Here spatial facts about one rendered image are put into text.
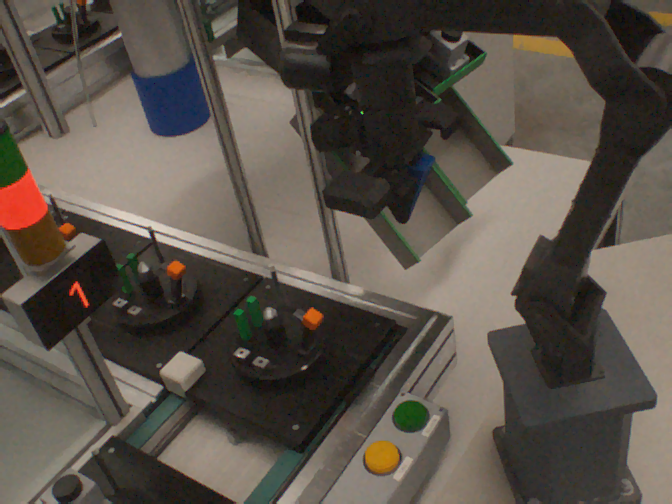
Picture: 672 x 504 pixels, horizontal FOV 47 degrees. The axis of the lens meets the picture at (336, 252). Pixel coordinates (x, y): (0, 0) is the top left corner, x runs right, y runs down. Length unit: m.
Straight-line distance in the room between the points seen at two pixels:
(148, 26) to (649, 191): 1.90
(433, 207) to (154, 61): 0.87
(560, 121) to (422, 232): 2.27
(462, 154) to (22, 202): 0.73
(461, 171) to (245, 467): 0.59
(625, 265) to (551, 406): 0.52
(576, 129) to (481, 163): 2.05
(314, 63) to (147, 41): 1.09
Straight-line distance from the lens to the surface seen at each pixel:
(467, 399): 1.14
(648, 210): 2.92
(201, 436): 1.10
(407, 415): 0.98
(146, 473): 1.02
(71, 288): 0.91
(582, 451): 0.94
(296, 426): 1.00
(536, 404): 0.87
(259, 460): 1.05
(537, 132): 3.34
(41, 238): 0.87
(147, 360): 1.16
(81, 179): 1.87
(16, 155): 0.84
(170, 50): 1.84
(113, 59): 2.31
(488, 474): 1.06
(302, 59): 0.77
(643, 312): 1.27
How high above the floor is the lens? 1.74
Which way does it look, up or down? 38 degrees down
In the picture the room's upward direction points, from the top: 12 degrees counter-clockwise
